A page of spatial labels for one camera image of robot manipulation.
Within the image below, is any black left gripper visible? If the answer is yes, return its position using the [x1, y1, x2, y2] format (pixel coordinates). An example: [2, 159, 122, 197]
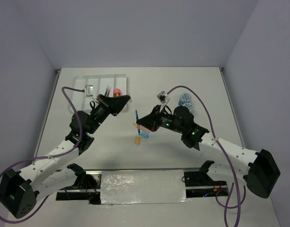
[88, 94, 130, 134]

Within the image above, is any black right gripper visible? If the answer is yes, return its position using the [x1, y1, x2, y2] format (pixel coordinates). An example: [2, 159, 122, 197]
[137, 105, 185, 134]

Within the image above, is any pink capped crayon tube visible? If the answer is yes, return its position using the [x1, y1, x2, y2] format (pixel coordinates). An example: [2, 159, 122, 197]
[114, 88, 121, 96]

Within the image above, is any teal gel pen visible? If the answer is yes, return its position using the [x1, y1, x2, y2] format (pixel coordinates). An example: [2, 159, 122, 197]
[134, 108, 142, 135]

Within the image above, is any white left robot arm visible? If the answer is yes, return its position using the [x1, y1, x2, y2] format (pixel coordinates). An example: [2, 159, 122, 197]
[0, 94, 130, 219]

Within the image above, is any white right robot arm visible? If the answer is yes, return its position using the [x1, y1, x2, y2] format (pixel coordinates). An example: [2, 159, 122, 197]
[137, 105, 281, 199]

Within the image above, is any light blue highlighter cap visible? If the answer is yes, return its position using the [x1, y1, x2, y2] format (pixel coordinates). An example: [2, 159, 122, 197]
[140, 131, 149, 138]

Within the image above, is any white compartment tray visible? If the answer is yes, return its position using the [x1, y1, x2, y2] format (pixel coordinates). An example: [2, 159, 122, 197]
[69, 74, 127, 113]

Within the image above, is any orange highlighter cap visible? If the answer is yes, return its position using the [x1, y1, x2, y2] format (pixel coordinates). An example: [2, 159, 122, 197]
[135, 136, 141, 145]

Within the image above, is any silver foil sheet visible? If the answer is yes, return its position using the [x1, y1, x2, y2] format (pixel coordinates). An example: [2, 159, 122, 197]
[100, 170, 187, 205]

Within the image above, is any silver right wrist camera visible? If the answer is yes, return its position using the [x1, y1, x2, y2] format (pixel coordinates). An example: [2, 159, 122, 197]
[157, 91, 170, 105]

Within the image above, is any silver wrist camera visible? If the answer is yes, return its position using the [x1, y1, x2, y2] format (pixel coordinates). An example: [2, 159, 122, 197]
[157, 91, 170, 105]
[84, 85, 94, 98]

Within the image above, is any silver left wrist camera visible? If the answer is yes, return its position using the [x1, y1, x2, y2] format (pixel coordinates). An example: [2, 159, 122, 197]
[84, 85, 94, 98]

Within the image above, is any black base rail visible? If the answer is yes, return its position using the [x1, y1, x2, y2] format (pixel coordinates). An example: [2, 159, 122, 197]
[56, 168, 228, 205]

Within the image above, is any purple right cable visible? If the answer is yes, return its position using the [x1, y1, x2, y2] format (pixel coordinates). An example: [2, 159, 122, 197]
[166, 85, 247, 227]

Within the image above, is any purple cable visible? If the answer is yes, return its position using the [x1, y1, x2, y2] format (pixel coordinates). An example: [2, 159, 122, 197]
[0, 87, 86, 224]
[166, 85, 247, 227]

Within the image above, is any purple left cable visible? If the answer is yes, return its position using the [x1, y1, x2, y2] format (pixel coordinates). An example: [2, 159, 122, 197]
[0, 87, 86, 224]

